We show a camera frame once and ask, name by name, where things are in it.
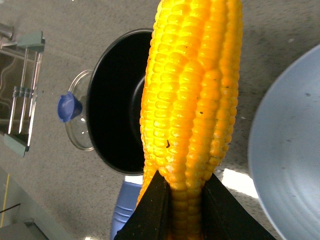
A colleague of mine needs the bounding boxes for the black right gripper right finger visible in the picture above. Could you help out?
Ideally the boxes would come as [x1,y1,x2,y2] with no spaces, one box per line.
[202,174,275,240]

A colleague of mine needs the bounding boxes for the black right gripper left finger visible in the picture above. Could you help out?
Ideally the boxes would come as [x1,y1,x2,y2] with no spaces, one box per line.
[114,171,170,240]

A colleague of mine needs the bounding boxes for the yellow corn cob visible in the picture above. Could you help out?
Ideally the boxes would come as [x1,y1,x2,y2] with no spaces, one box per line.
[139,0,243,240]

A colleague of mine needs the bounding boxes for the dark blue saucepan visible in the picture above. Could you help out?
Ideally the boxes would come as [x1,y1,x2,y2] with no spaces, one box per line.
[86,28,152,238]

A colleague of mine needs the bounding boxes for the glass lid blue knob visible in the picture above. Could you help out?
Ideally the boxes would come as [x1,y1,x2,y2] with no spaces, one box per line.
[57,69,94,152]

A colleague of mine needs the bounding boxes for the light blue plate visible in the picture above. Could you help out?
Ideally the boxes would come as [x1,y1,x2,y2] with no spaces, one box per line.
[248,46,320,240]

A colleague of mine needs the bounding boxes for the green metal dish rack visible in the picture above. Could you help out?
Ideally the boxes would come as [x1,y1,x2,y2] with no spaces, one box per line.
[0,24,46,157]

